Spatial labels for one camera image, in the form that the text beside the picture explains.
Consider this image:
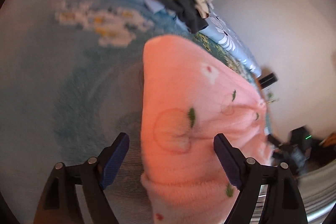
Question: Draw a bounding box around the pink fleece garment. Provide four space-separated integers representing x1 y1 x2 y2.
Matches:
141 35 271 223

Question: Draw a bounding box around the black speaker box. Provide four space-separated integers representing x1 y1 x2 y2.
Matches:
259 73 278 89

